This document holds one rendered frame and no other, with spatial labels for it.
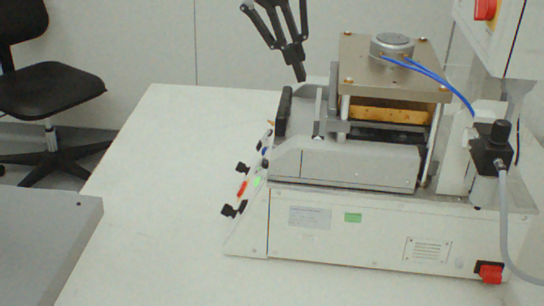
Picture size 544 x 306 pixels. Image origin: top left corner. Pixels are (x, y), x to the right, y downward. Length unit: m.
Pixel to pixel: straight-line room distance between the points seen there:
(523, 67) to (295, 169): 0.38
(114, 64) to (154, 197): 1.61
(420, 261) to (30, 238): 0.71
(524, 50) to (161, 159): 0.86
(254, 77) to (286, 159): 1.74
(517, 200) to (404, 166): 0.21
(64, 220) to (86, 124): 1.89
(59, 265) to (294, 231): 0.41
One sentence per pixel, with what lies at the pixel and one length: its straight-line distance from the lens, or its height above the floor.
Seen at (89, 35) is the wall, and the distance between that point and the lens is 2.73.
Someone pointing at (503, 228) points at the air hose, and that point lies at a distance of 0.77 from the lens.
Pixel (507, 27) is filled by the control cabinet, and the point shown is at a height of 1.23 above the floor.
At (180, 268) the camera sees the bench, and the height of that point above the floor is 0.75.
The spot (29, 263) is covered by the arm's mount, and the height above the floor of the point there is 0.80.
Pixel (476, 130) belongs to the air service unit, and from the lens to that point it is 0.82.
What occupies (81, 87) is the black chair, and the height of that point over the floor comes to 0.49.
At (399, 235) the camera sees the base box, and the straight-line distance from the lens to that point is 0.97.
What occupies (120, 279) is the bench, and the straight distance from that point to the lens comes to 1.00.
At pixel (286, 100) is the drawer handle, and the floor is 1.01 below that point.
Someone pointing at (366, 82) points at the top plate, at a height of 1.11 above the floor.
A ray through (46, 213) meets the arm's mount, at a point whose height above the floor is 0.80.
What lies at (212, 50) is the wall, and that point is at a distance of 2.59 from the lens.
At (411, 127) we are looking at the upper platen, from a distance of 0.93.
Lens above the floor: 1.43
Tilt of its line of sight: 31 degrees down
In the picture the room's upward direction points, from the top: 3 degrees clockwise
